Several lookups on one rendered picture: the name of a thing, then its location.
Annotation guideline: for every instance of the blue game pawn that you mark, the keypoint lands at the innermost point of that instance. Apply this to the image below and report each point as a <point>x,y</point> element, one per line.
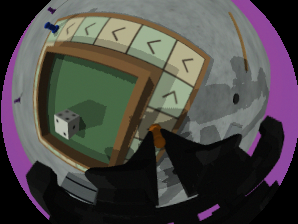
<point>51,27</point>

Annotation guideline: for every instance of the white die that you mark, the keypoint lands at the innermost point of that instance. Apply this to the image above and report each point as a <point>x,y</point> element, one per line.
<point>66,123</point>

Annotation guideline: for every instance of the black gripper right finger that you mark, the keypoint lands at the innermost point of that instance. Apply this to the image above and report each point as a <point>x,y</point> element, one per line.
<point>192,159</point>

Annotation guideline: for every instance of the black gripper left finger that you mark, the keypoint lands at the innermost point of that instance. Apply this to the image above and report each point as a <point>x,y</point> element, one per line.
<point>138,172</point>

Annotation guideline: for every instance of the orange pawn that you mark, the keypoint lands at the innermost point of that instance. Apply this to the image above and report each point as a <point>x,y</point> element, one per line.
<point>159,141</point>

